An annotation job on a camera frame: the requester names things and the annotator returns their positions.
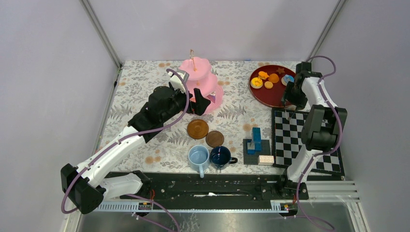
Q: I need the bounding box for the pink purple cake slice toy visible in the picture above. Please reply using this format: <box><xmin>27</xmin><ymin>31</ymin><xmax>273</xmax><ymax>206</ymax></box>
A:
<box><xmin>207</xmin><ymin>91</ymin><xmax>216</xmax><ymax>103</ymax></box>

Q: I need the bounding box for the pink three-tier cake stand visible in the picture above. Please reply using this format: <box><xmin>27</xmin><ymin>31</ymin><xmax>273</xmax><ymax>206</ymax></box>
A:
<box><xmin>179</xmin><ymin>50</ymin><xmax>223</xmax><ymax>115</ymax></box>

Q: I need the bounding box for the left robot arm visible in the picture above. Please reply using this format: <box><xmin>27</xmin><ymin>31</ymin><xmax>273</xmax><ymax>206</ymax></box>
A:
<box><xmin>60</xmin><ymin>73</ymin><xmax>211</xmax><ymax>214</ymax></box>

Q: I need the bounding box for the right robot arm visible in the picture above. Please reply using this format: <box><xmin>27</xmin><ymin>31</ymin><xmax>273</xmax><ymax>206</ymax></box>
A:
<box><xmin>281</xmin><ymin>62</ymin><xmax>348</xmax><ymax>183</ymax></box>

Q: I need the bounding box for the light brown wooden coaster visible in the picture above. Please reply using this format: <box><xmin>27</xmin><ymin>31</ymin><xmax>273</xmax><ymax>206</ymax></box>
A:
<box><xmin>187</xmin><ymin>119</ymin><xmax>209</xmax><ymax>140</ymax></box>

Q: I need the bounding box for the blue frosted donut toy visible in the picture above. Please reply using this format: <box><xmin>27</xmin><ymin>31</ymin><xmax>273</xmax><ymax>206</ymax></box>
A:
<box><xmin>281</xmin><ymin>74</ymin><xmax>294</xmax><ymax>86</ymax></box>

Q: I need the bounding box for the orange tart toy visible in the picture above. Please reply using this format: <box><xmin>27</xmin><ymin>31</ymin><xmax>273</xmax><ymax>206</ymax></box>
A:
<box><xmin>268</xmin><ymin>73</ymin><xmax>279</xmax><ymax>84</ymax></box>

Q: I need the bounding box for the orange round cookie toy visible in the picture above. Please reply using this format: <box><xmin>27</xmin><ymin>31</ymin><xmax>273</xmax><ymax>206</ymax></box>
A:
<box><xmin>264</xmin><ymin>81</ymin><xmax>273</xmax><ymax>89</ymax></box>

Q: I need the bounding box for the brown star cookie toy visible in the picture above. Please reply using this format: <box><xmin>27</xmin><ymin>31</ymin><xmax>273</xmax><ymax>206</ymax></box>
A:
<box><xmin>276</xmin><ymin>68</ymin><xmax>286</xmax><ymax>74</ymax></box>

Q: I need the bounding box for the dark brown wooden coaster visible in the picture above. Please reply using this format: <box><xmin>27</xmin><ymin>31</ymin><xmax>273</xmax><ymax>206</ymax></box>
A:
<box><xmin>205</xmin><ymin>130</ymin><xmax>224</xmax><ymax>147</ymax></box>

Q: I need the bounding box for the dark red round tray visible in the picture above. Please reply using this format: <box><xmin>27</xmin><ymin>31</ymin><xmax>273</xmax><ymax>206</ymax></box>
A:
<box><xmin>248</xmin><ymin>65</ymin><xmax>296</xmax><ymax>108</ymax></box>

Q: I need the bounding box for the orange yellow fish pastry toy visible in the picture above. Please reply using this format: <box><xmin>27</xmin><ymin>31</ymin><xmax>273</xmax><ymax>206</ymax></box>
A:
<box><xmin>258</xmin><ymin>71</ymin><xmax>269</xmax><ymax>80</ymax></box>

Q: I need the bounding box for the black white checkerboard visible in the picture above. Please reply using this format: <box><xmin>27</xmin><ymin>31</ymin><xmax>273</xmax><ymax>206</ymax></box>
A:
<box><xmin>272</xmin><ymin>107</ymin><xmax>345</xmax><ymax>176</ymax></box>

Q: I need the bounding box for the yellow round cake toy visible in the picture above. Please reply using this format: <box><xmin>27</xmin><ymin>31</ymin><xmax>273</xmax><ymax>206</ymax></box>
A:
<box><xmin>250</xmin><ymin>77</ymin><xmax>264</xmax><ymax>89</ymax></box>

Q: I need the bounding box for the light blue mug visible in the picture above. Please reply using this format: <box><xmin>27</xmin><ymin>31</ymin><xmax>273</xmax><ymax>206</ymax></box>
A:
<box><xmin>188</xmin><ymin>145</ymin><xmax>210</xmax><ymax>178</ymax></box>

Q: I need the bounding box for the floral patterned tablecloth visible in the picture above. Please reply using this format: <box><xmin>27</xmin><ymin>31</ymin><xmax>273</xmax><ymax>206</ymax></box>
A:
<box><xmin>100</xmin><ymin>61</ymin><xmax>283</xmax><ymax>174</ymax></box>

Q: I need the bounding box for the dark blue mug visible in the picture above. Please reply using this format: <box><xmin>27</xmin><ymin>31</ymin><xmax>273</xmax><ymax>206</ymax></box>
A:
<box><xmin>210</xmin><ymin>146</ymin><xmax>238</xmax><ymax>170</ymax></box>

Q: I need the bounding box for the blue building block tower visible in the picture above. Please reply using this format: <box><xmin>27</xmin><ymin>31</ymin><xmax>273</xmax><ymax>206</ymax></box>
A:
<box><xmin>247</xmin><ymin>127</ymin><xmax>262</xmax><ymax>155</ymax></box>

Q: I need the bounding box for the white building block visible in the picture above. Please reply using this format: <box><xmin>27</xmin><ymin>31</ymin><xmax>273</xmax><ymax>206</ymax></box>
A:
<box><xmin>257</xmin><ymin>155</ymin><xmax>275</xmax><ymax>166</ymax></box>

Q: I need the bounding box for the grey building block baseplate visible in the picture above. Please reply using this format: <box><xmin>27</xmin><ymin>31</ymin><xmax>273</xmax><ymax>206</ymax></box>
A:
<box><xmin>243</xmin><ymin>139</ymin><xmax>275</xmax><ymax>165</ymax></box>

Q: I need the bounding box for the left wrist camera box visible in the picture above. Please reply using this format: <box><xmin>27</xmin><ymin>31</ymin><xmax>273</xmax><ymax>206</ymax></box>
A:
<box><xmin>168</xmin><ymin>69</ymin><xmax>189</xmax><ymax>92</ymax></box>

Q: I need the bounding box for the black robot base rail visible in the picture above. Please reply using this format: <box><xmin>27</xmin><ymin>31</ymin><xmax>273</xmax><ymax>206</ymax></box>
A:
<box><xmin>105</xmin><ymin>171</ymin><xmax>310</xmax><ymax>210</ymax></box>

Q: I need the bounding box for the aluminium frame post right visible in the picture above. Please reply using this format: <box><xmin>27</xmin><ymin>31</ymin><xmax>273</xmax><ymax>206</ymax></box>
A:
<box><xmin>305</xmin><ymin>0</ymin><xmax>348</xmax><ymax>61</ymax></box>

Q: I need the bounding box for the aluminium frame post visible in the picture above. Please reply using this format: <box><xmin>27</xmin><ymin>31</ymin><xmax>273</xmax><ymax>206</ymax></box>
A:
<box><xmin>305</xmin><ymin>0</ymin><xmax>348</xmax><ymax>61</ymax></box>
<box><xmin>79</xmin><ymin>0</ymin><xmax>122</xmax><ymax>69</ymax></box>

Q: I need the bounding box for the aluminium frame post left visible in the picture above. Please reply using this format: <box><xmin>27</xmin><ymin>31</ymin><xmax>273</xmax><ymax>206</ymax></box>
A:
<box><xmin>79</xmin><ymin>0</ymin><xmax>122</xmax><ymax>69</ymax></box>

